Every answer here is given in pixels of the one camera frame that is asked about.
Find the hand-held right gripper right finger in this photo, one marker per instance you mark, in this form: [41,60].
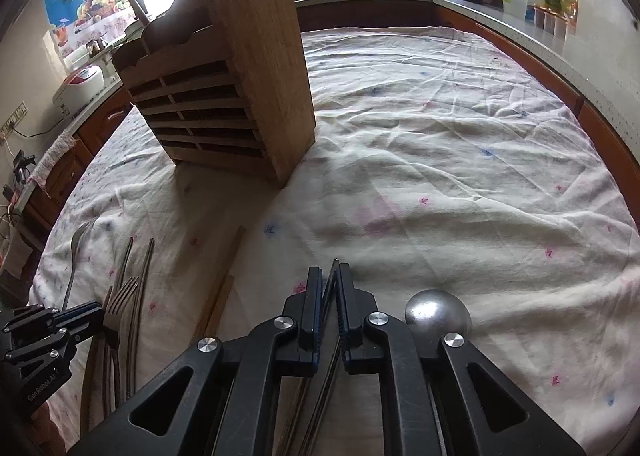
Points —
[344,321]

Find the white spice jar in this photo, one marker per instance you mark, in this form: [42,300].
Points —
[549,21]
[560,27]
[538,15]

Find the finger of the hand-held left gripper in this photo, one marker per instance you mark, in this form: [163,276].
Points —
[75,313]
[50,343]

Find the metal fork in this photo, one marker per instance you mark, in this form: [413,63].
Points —
[73,261]
[125,298]

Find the small black device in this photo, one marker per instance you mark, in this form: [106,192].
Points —
[24,166]

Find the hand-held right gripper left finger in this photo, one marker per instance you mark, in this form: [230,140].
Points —
[313,326]

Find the wall power outlet strip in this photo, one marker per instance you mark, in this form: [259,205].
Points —
[12,119]

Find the metal ladle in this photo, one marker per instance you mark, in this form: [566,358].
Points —
[435,313]

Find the floral white tablecloth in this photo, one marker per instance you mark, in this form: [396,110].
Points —
[425,135]

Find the wooden utensil holder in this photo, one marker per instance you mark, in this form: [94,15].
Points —
[260,60]

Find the pink knitted cloth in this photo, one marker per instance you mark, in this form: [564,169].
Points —
[52,155]

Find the metal chopstick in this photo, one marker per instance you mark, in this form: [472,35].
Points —
[127,256]
[325,401]
[327,296]
[147,261]

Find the pink white rice cooker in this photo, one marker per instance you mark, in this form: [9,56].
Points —
[80,85]

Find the wooden chopstick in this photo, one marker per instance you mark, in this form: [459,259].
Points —
[235,251]
[222,296]
[132,0]

